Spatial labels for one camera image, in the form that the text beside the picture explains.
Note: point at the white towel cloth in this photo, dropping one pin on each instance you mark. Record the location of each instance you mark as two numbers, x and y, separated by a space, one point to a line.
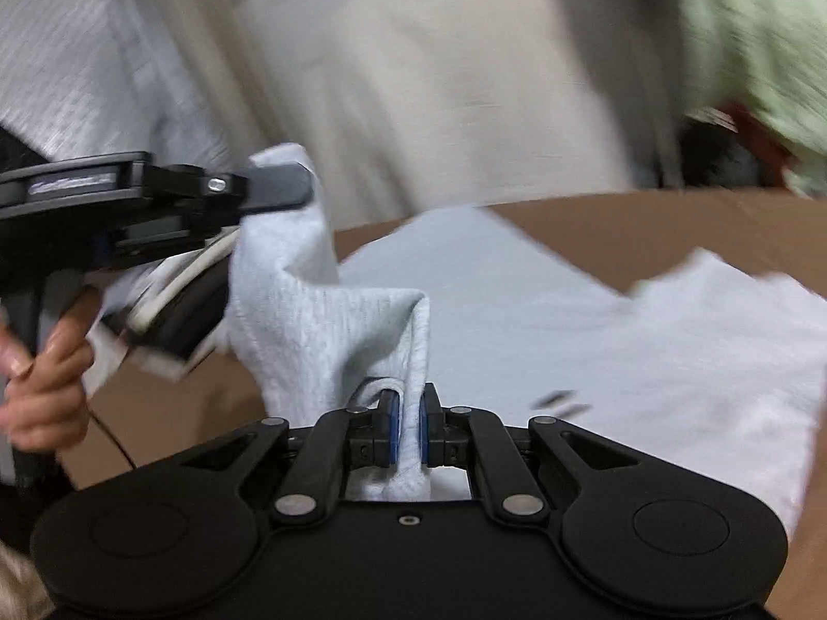
714 370

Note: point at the silver foil insulation sheet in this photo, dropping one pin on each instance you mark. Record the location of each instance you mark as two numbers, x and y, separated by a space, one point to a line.
87 77

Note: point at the cream covered chair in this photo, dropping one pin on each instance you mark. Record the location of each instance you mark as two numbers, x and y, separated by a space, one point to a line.
438 103

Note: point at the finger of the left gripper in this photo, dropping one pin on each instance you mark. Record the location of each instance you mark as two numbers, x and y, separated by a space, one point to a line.
278 188

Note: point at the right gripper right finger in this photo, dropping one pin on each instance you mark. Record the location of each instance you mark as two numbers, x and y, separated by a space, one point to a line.
442 438

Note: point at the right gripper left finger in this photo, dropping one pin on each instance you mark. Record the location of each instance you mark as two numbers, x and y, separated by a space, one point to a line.
373 433

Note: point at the light green quilted garment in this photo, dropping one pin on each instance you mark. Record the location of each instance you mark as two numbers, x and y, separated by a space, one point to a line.
767 56

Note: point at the red garment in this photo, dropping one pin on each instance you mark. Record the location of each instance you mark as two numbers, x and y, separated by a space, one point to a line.
773 156

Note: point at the person's left hand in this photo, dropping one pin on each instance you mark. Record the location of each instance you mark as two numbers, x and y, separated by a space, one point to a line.
46 407

